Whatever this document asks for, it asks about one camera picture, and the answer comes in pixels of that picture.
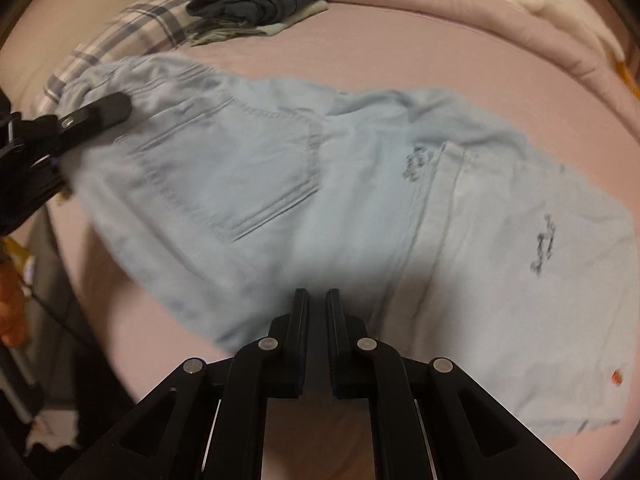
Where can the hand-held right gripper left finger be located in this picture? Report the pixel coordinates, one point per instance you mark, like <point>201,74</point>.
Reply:
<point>300,320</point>

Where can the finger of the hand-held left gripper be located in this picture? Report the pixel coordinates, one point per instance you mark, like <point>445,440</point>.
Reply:
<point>97,112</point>

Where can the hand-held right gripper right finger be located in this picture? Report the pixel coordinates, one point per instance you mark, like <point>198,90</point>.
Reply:
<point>335,320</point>

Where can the light blue strawberry pants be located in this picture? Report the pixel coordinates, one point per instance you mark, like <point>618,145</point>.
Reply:
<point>350,200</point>

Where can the person's left hand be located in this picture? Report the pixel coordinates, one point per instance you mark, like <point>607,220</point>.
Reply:
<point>11,310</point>

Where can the plaid pillow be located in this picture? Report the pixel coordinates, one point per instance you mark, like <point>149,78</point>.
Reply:
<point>130,25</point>

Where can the folded pale green garment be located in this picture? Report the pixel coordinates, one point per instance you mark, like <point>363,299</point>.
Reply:
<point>295,17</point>

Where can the white goose plush toy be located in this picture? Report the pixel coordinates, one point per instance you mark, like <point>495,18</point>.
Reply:
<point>550,5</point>

